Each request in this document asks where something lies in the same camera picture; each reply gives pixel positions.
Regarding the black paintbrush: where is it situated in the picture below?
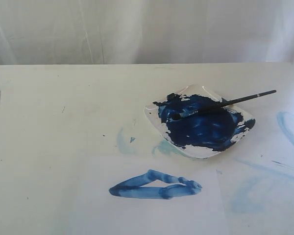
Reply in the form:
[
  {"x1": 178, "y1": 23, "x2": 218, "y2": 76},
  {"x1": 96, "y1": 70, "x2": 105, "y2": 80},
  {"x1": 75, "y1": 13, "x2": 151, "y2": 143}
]
[{"x1": 171, "y1": 90, "x2": 277, "y2": 121}]

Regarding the white curtain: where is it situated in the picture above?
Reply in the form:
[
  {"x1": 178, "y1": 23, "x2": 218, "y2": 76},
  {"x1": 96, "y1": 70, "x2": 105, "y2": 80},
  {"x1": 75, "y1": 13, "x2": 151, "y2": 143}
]
[{"x1": 0, "y1": 0, "x2": 294, "y2": 66}]

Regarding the white paper sheet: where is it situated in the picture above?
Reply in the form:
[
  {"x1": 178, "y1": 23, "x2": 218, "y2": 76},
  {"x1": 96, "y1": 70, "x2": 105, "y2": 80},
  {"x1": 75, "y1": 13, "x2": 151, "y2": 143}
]
[{"x1": 65, "y1": 156, "x2": 228, "y2": 235}]

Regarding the clear plate with blue paint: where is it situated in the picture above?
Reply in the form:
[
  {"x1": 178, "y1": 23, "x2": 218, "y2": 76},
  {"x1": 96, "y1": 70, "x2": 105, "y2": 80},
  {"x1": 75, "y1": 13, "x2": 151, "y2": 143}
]
[{"x1": 144, "y1": 84, "x2": 256, "y2": 159}]

